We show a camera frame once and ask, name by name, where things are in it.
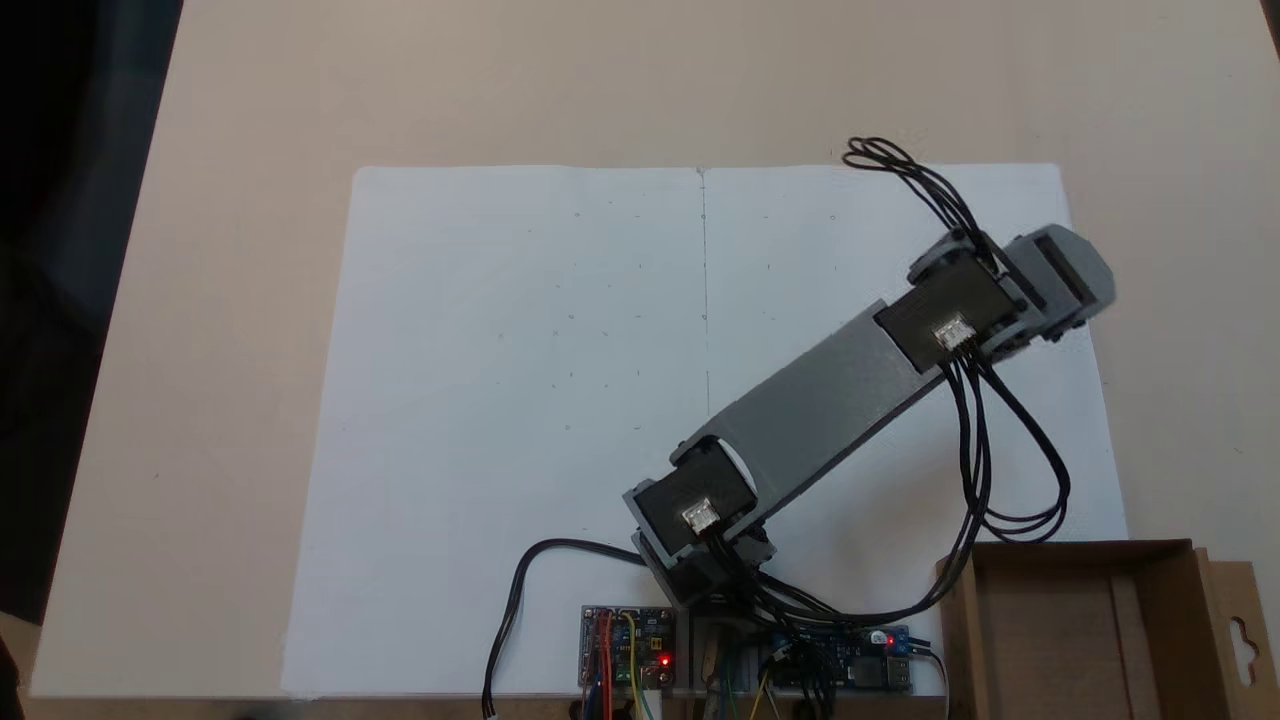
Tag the grey ribbed moving gripper finger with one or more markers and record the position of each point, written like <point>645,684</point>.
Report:
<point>1092,272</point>

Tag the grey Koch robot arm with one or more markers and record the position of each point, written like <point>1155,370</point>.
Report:
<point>820,400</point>

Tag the white paper sheet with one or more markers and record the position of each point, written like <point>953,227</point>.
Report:
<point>450,300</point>
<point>800,250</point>

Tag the brown cardboard box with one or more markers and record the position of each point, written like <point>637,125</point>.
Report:
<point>1060,630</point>

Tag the blue circuit board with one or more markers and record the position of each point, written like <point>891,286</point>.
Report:
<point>860,665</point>

